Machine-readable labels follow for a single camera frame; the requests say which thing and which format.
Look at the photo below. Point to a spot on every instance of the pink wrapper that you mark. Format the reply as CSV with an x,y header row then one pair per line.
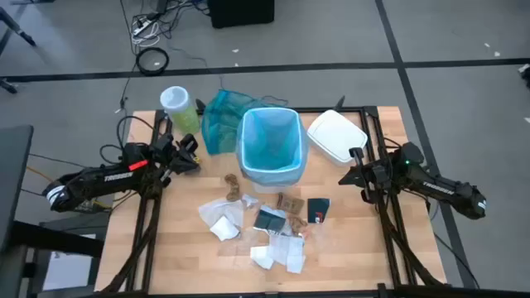
x,y
305,236

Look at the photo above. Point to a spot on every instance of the black side desk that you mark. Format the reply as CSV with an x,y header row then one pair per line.
x,y
14,174

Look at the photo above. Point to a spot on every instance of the black and white packet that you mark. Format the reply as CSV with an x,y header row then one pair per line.
x,y
269,223

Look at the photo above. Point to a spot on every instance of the white plastic trash bin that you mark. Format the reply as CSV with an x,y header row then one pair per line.
x,y
269,189

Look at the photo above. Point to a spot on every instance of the black aluminium table frame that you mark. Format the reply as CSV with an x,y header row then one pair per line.
x,y
455,291

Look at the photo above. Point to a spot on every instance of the long brown paper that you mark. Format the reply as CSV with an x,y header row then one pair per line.
x,y
232,190

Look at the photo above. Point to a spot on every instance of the dark card with red logo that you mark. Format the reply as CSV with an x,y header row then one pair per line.
x,y
318,209

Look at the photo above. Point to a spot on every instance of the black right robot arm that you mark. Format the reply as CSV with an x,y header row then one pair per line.
x,y
447,188

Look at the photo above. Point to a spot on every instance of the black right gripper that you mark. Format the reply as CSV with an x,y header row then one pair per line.
x,y
379,176

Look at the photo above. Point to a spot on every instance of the white power strip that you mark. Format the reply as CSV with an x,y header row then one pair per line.
x,y
142,28

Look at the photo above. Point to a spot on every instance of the white board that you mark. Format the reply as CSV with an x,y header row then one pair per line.
x,y
68,269

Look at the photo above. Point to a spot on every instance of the light blue bin liner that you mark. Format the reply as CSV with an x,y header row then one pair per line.
x,y
269,140

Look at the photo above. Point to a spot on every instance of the white bin lid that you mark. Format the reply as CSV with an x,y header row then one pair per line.
x,y
335,134

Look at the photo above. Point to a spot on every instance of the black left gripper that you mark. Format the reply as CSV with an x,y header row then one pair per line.
x,y
165,151

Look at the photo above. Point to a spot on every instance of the black stand leg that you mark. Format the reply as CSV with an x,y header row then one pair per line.
x,y
16,28
7,86

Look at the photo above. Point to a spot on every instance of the brown cardboard piece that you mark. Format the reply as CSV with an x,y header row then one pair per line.
x,y
292,204

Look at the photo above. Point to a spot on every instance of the brown paper ball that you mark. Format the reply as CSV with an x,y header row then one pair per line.
x,y
297,225

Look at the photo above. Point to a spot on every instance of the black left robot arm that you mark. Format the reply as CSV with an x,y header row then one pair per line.
x,y
95,182

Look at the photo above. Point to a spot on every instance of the folded teal trash bag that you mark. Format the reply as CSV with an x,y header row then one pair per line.
x,y
221,124

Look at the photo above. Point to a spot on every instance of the large white paper sheet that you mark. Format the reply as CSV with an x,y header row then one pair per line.
x,y
290,252

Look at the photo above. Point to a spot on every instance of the white tissue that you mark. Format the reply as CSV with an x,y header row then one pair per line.
x,y
215,209

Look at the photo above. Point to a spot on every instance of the green wipes canister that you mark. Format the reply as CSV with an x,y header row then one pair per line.
x,y
184,116

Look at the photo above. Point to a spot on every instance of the clear plastic film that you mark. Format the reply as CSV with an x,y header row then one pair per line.
x,y
238,246

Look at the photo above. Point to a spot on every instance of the small white printed paper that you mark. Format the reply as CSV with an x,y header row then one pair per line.
x,y
261,256

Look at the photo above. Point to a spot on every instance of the small white wrapper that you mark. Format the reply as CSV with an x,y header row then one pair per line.
x,y
249,200

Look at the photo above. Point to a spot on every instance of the black floor box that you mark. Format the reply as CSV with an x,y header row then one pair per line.
x,y
240,12

